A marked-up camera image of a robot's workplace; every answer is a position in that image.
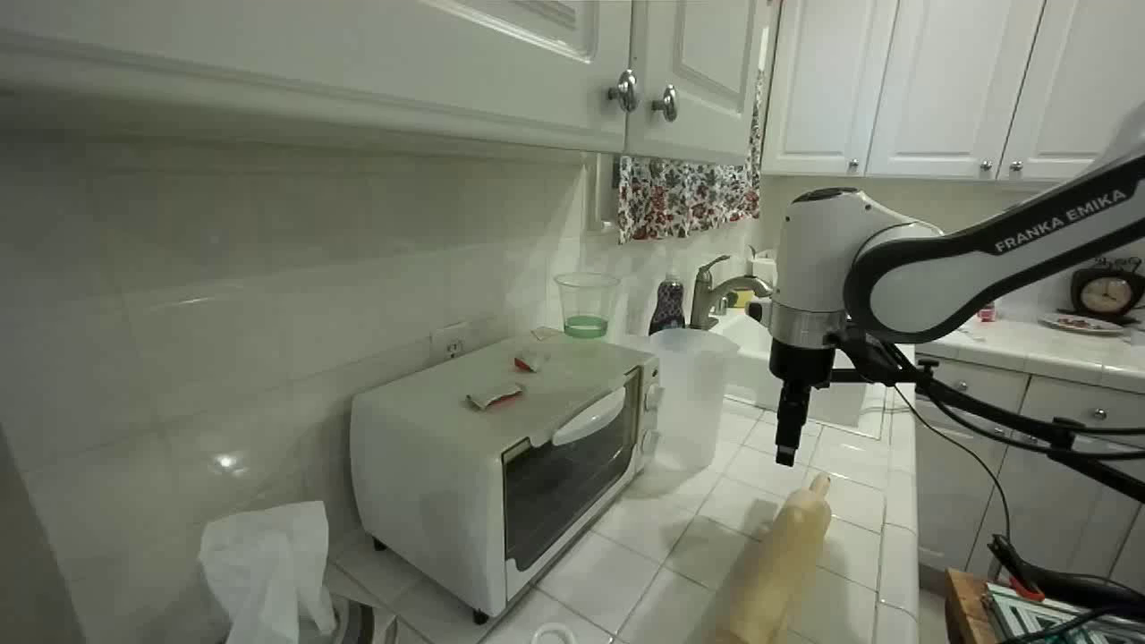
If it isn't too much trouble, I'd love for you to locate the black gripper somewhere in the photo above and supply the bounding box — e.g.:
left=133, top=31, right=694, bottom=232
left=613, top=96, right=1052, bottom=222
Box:
left=766, top=337, right=835, bottom=470

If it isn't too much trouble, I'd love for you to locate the translucent plastic jug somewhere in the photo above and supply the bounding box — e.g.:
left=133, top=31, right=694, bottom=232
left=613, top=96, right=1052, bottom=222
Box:
left=649, top=324, right=743, bottom=473

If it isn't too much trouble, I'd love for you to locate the wooden rolling pin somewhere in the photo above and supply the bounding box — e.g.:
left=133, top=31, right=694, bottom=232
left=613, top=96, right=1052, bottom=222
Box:
left=713, top=470, right=837, bottom=644

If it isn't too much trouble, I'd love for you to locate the metal kitchen faucet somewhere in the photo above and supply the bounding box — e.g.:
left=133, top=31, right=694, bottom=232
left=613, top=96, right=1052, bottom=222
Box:
left=688, top=250, right=766, bottom=332

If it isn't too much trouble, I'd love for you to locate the dark soap bottle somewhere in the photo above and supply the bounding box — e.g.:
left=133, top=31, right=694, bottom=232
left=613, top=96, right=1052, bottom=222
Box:
left=649, top=275, right=692, bottom=337

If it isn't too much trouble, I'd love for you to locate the white lower cabinet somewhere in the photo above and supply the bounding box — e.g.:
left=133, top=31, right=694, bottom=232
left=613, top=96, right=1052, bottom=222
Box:
left=911, top=354, right=1145, bottom=592

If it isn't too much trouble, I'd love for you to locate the clear cup with green band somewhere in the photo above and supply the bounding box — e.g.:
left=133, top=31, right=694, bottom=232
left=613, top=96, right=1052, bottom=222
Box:
left=553, top=267, right=621, bottom=342

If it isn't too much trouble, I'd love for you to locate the floral curtain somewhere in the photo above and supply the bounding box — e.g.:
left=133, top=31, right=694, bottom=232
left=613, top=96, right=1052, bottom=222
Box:
left=613, top=151, right=766, bottom=244

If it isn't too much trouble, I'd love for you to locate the small decorated plate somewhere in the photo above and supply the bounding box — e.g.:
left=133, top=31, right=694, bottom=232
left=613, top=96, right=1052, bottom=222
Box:
left=1036, top=311, right=1129, bottom=341

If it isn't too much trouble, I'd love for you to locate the white toaster oven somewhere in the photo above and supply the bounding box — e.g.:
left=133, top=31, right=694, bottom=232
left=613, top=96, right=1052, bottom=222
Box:
left=347, top=330, right=665, bottom=621

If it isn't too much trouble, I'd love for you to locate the dark round table clock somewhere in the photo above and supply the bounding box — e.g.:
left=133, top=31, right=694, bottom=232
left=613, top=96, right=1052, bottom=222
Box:
left=1066, top=256, right=1145, bottom=323

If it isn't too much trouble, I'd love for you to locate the silver cabinet knob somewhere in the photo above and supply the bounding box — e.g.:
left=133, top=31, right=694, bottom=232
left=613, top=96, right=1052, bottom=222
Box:
left=649, top=81, right=683, bottom=126
left=606, top=67, right=643, bottom=115

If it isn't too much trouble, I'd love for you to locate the white upper cabinet door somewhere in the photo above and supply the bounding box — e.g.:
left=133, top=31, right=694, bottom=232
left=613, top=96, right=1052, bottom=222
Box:
left=626, top=0, right=773, bottom=164
left=867, top=0, right=1052, bottom=181
left=416, top=0, right=636, bottom=152
left=763, top=0, right=900, bottom=180
left=998, top=0, right=1145, bottom=187

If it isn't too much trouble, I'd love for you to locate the white plastic bag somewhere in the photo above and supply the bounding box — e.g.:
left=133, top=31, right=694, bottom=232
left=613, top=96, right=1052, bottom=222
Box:
left=194, top=497, right=340, bottom=644

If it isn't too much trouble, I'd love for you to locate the thin black cable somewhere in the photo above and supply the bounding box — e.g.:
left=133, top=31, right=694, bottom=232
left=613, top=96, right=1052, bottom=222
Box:
left=890, top=387, right=1015, bottom=551

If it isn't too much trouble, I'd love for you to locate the black cable conduit on arm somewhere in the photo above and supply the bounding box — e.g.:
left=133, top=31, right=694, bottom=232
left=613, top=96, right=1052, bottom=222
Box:
left=835, top=332, right=1145, bottom=504

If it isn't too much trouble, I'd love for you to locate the thick black cable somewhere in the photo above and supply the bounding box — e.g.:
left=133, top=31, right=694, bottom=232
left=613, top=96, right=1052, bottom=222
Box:
left=983, top=534, right=1145, bottom=620

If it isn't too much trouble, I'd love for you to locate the aluminium frame stand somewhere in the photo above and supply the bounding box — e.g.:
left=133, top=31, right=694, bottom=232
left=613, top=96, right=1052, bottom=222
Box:
left=983, top=578, right=1145, bottom=644

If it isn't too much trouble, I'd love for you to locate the white wall outlet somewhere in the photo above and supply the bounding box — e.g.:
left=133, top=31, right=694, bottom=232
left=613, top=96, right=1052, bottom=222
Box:
left=426, top=324, right=471, bottom=363

